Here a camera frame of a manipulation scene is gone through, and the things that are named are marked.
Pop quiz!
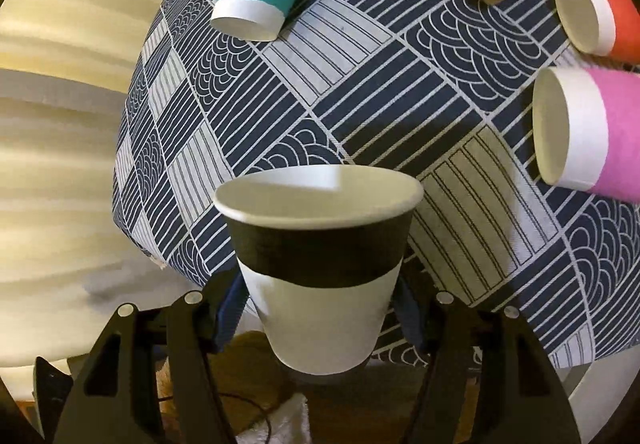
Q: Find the red banded paper cup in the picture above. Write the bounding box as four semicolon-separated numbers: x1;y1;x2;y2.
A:
555;0;639;65

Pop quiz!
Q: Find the white fluffy towel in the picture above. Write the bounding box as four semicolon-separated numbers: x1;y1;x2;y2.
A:
236;393;312;444

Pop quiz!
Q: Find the navy patterned tablecloth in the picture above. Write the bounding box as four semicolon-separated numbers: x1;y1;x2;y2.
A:
112;0;639;368

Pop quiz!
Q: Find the pink banded paper cup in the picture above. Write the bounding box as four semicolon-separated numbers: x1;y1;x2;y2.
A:
533;67;639;204

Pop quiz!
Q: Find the cream curtain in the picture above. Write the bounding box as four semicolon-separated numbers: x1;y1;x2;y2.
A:
1;0;191;367

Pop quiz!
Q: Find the black and white paper cup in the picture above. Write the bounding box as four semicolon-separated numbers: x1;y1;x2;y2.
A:
214;165;424;377

